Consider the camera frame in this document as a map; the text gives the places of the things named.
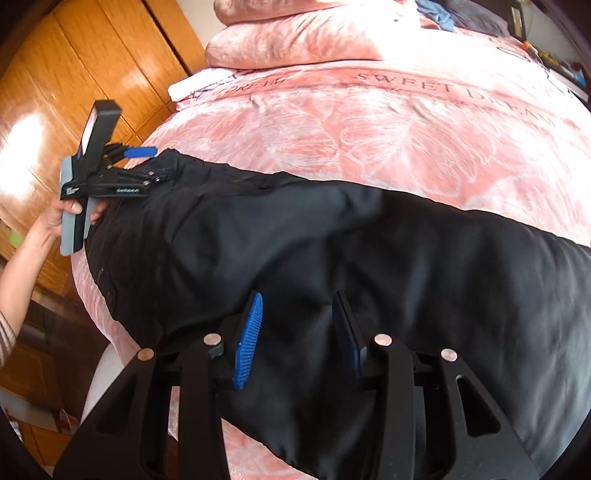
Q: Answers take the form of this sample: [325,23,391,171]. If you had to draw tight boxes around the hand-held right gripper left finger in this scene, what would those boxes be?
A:
[53,292,265,480]

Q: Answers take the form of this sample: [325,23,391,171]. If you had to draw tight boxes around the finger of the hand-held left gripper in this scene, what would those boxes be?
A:
[105,144,159,163]
[105,162,180,188]

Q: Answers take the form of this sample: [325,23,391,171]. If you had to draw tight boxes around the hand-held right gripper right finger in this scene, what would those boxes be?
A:
[331,291,541,480]

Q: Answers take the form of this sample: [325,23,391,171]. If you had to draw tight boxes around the black pants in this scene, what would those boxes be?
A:
[85,148,591,480]

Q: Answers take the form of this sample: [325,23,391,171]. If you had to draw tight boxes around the person's left forearm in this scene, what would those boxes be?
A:
[0,228,56,367]

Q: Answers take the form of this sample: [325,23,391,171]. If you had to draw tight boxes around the person's left hand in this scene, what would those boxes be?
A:
[32,198,108,252]

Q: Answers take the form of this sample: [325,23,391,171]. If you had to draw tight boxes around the white folded cloth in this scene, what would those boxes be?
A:
[167,69,222,110]

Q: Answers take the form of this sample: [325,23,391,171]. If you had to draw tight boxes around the wooden wardrobe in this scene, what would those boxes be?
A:
[0,0,208,296]

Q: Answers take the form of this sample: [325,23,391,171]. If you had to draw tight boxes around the white bed base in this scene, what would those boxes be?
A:
[82,342,139,428]

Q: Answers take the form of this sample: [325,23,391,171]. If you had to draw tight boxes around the pink printed blanket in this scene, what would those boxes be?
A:
[69,46,591,480]

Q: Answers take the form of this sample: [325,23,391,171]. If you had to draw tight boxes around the large pink pillow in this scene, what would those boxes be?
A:
[204,14,462,71]

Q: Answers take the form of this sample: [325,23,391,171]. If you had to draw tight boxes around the blue cloth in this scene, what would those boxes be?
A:
[416,0,455,31]

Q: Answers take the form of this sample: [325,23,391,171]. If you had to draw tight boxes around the white shelf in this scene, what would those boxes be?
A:
[542,60,591,102]

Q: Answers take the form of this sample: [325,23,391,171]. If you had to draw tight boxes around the dark grey cloth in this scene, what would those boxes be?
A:
[445,0,513,35]

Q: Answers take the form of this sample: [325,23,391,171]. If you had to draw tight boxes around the gold framed picture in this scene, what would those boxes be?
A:
[505,0,528,41]

